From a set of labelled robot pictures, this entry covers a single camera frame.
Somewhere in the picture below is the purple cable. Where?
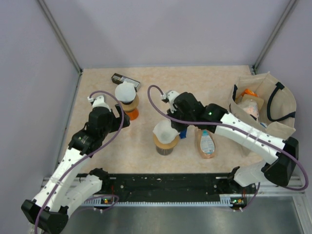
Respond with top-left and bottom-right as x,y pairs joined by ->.
147,84 -> 308,191
33,90 -> 125,234

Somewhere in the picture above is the orange glass carafe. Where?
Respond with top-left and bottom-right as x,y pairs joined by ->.
125,108 -> 139,121

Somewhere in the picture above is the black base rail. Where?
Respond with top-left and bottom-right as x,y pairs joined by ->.
96,173 -> 255,202

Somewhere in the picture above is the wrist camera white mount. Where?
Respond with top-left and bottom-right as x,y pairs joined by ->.
161,90 -> 180,113
87,95 -> 110,110

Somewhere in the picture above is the orange capped bottle in bag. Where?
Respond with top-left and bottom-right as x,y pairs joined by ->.
241,89 -> 258,97

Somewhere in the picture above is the grey cable duct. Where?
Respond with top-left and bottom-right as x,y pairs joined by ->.
81,195 -> 247,208

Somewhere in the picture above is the left aluminium frame post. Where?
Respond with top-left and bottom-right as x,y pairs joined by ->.
36,0 -> 83,75

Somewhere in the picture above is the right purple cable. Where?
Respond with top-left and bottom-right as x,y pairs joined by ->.
147,84 -> 308,191

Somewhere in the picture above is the blue cone dripper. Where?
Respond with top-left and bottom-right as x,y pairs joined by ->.
179,129 -> 187,139

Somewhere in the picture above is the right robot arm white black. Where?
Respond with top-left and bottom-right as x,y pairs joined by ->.
162,91 -> 298,193

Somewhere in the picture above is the black rectangular box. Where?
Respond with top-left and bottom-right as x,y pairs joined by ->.
111,73 -> 141,92

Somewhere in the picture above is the aluminium frame post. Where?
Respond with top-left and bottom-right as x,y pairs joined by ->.
249,0 -> 299,75
36,0 -> 83,75

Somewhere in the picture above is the right aluminium frame post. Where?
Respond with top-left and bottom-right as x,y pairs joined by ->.
249,0 -> 299,75

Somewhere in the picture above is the orange soap bottle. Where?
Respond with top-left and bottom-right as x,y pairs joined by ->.
195,128 -> 215,159

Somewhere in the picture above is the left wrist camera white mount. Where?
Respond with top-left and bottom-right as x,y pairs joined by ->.
87,95 -> 110,110

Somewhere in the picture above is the white paper coffee filter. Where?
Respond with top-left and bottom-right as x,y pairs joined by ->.
115,82 -> 136,103

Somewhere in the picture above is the wooden ring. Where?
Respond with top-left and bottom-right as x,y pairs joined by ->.
153,135 -> 180,148

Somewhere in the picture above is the beige tote bag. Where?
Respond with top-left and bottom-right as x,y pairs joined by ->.
229,73 -> 296,139

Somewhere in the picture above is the wooden ring dripper holder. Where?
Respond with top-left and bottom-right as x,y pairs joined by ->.
119,95 -> 139,112

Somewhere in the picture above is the glass flask carafe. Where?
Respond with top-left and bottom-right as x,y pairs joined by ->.
156,146 -> 174,156

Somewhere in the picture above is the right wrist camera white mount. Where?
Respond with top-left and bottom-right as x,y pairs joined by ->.
161,90 -> 180,113

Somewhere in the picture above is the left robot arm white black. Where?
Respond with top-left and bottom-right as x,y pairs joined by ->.
21,104 -> 130,234

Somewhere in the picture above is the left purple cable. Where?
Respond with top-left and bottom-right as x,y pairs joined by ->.
33,90 -> 125,234

